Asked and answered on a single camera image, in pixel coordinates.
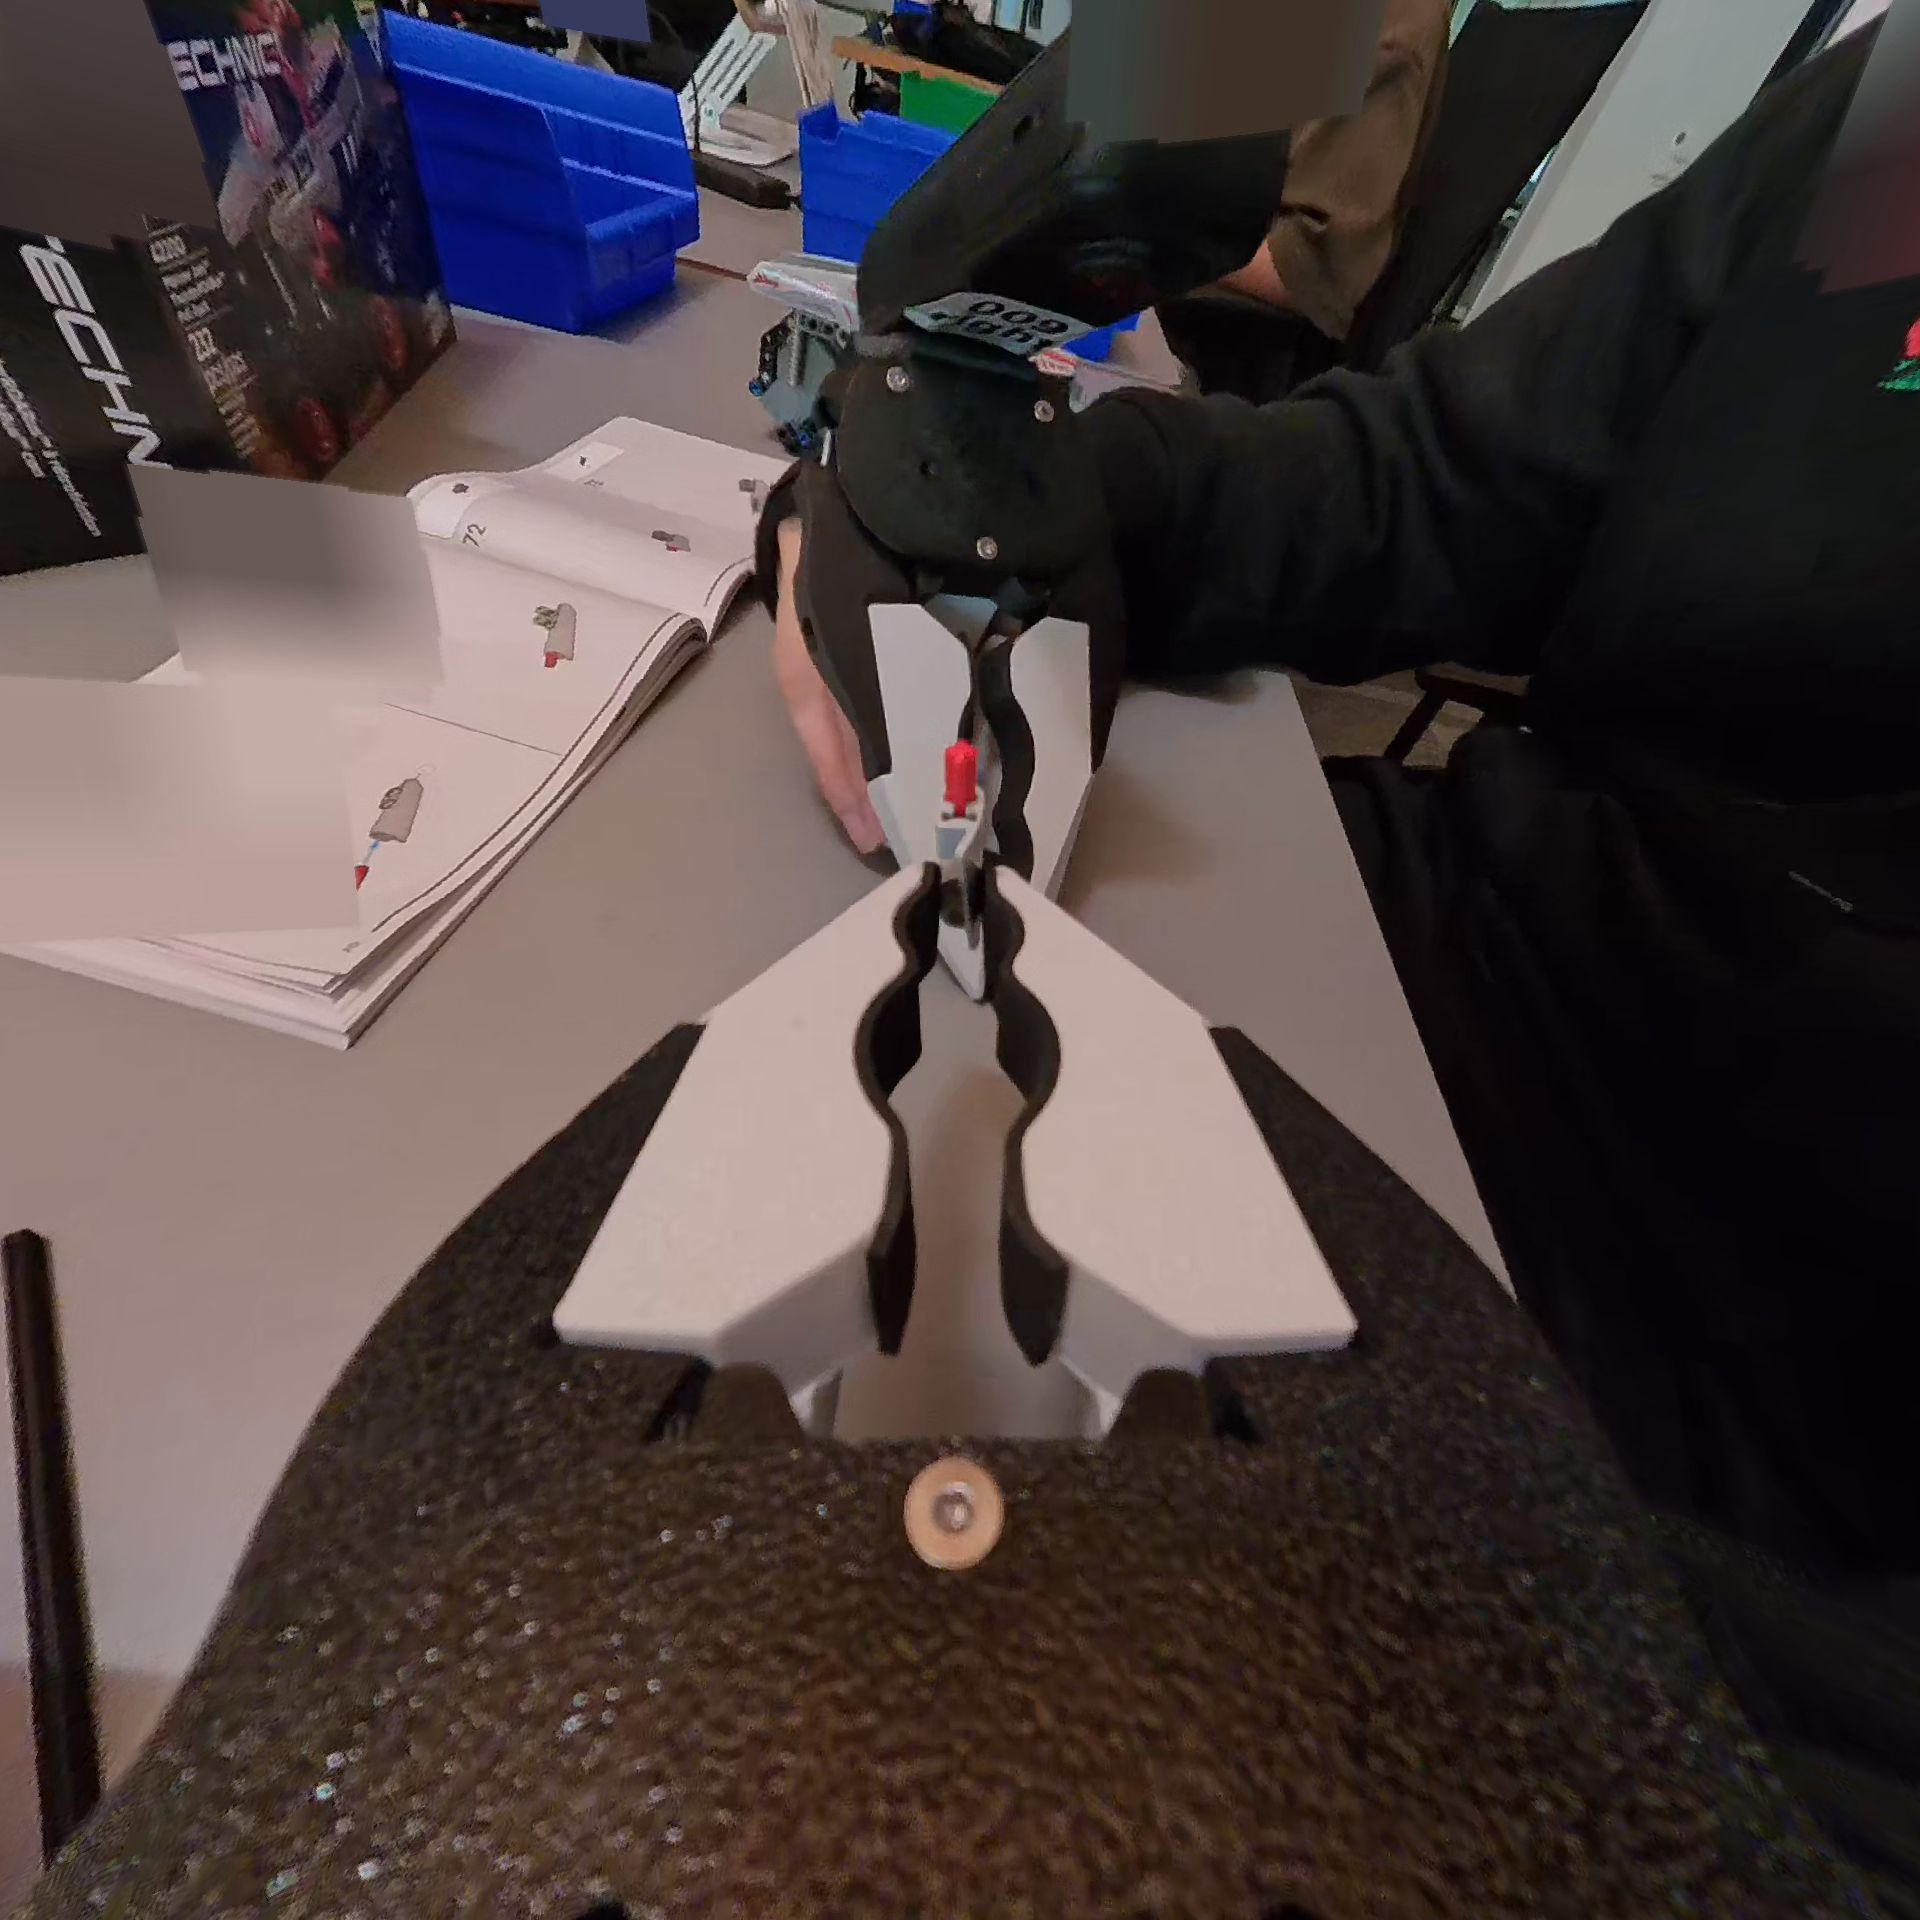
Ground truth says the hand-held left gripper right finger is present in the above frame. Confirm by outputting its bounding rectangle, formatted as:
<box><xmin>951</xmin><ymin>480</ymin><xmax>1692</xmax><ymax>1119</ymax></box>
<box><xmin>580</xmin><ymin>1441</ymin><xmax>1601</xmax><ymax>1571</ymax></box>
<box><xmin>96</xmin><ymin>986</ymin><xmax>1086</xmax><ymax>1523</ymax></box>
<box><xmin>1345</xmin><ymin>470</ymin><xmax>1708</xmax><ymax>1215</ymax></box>
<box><xmin>978</xmin><ymin>867</ymin><xmax>1361</xmax><ymax>1441</ymax></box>

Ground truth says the grey toy part red pin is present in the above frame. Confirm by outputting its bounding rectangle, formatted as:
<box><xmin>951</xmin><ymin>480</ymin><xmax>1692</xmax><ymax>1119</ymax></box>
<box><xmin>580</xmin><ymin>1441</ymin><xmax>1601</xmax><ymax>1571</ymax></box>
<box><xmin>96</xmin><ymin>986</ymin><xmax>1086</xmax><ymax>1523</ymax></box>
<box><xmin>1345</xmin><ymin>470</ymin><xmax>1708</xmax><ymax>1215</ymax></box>
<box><xmin>929</xmin><ymin>739</ymin><xmax>1001</xmax><ymax>1005</ymax></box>

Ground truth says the person's right hand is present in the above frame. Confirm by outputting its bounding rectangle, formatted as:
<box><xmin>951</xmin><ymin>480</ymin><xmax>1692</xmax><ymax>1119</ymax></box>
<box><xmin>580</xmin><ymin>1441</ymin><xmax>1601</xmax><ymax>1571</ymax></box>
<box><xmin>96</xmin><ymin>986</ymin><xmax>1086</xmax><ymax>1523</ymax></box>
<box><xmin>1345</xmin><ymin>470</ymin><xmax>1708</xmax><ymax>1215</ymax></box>
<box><xmin>768</xmin><ymin>570</ymin><xmax>905</xmax><ymax>877</ymax></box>

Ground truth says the grey toy brick model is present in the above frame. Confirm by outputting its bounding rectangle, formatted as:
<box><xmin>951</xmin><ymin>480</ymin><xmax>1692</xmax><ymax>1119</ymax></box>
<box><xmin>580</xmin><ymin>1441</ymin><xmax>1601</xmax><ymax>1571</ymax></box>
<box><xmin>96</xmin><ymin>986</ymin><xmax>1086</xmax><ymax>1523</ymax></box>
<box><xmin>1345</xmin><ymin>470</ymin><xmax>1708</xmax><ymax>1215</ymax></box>
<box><xmin>746</xmin><ymin>256</ymin><xmax>874</xmax><ymax>461</ymax></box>

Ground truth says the black bulky object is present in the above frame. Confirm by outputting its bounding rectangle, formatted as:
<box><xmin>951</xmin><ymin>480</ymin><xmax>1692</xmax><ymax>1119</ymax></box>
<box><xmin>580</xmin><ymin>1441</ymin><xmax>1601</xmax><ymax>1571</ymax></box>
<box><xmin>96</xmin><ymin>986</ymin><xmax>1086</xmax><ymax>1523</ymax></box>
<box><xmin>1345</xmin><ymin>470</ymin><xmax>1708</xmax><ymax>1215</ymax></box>
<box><xmin>860</xmin><ymin>31</ymin><xmax>1296</xmax><ymax>326</ymax></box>

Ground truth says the grey desk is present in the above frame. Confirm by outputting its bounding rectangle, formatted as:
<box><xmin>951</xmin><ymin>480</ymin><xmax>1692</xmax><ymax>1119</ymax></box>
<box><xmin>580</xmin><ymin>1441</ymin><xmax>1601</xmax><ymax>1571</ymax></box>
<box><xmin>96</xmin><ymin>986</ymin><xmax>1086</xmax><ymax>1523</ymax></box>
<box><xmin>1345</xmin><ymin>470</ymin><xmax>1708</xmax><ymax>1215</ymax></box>
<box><xmin>0</xmin><ymin>182</ymin><xmax>1518</xmax><ymax>1864</ymax></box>

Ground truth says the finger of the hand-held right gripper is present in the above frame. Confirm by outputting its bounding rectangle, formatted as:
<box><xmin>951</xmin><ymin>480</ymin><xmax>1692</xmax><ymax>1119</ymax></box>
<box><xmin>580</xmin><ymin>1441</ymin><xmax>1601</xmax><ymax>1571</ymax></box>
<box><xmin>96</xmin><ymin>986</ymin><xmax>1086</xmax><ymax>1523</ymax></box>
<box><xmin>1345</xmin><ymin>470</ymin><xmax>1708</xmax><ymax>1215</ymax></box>
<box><xmin>976</xmin><ymin>616</ymin><xmax>1116</xmax><ymax>905</ymax></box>
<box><xmin>866</xmin><ymin>598</ymin><xmax>992</xmax><ymax>881</ymax></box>

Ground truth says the small blue storage bin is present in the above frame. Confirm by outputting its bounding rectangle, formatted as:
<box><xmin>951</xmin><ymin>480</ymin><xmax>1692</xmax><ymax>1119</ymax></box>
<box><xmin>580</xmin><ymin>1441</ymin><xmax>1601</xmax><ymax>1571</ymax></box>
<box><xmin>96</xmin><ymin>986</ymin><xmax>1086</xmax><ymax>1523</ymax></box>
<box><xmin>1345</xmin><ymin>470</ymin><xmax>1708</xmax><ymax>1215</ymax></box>
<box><xmin>799</xmin><ymin>104</ymin><xmax>962</xmax><ymax>267</ymax></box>

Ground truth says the white stand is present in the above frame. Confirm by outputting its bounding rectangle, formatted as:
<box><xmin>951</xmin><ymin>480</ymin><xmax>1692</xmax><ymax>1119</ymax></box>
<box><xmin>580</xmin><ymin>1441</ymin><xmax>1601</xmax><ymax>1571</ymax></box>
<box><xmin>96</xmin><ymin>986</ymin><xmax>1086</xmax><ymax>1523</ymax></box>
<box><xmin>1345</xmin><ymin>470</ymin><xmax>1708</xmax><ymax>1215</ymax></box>
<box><xmin>679</xmin><ymin>23</ymin><xmax>799</xmax><ymax>167</ymax></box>

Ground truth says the large blue storage bin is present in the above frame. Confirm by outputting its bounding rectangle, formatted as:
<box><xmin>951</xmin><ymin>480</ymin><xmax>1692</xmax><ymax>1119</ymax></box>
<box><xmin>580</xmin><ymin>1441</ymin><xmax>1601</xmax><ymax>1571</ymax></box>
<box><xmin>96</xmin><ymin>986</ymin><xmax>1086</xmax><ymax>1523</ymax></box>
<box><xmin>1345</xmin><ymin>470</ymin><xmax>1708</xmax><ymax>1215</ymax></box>
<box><xmin>382</xmin><ymin>7</ymin><xmax>703</xmax><ymax>337</ymax></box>

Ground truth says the black thin rod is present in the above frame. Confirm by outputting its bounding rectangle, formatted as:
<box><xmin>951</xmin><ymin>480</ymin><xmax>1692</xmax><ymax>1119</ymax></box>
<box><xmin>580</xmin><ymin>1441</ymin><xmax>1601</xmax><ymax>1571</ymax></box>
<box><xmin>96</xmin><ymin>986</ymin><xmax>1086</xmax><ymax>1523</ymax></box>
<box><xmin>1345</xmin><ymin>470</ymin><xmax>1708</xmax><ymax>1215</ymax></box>
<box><xmin>0</xmin><ymin>1231</ymin><xmax>104</xmax><ymax>1864</ymax></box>

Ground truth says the black toy set box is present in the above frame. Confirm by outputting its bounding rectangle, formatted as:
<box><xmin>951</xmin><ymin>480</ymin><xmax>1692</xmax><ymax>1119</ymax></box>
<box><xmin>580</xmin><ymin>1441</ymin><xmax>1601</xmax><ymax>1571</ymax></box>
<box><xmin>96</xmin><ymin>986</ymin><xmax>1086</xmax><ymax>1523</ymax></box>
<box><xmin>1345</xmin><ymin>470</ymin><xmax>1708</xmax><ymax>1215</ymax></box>
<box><xmin>0</xmin><ymin>0</ymin><xmax>460</xmax><ymax>578</ymax></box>

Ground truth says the person's right forearm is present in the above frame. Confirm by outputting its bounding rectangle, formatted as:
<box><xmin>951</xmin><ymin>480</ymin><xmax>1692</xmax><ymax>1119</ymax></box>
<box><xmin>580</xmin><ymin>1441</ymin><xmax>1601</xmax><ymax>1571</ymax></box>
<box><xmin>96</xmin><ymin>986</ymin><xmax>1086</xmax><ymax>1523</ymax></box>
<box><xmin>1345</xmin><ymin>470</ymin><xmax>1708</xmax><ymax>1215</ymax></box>
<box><xmin>1072</xmin><ymin>299</ymin><xmax>1654</xmax><ymax>683</ymax></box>

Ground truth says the open instruction booklet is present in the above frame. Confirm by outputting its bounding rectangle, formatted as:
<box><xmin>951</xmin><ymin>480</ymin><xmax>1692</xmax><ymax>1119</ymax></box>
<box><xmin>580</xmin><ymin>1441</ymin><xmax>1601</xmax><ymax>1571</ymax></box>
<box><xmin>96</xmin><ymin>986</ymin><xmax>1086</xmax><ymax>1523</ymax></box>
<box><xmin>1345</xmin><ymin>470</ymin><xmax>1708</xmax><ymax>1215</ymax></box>
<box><xmin>0</xmin><ymin>416</ymin><xmax>799</xmax><ymax>1053</ymax></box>

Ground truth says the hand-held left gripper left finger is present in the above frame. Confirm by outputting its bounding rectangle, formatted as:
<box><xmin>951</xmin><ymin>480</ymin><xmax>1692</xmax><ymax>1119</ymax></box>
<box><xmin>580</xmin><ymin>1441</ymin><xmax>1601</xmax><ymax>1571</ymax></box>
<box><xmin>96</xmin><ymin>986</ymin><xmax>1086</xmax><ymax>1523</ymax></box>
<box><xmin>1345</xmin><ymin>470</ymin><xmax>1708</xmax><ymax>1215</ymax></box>
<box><xmin>551</xmin><ymin>871</ymin><xmax>939</xmax><ymax>1434</ymax></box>

